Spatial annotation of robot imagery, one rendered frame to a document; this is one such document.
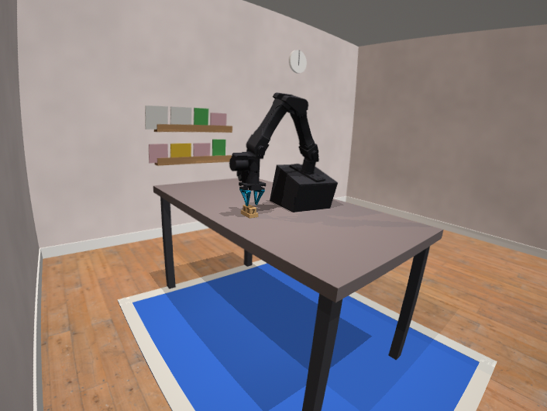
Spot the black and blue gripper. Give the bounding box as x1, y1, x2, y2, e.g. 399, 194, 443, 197
239, 170, 266, 206

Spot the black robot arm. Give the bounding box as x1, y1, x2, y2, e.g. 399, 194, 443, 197
229, 92, 325, 183

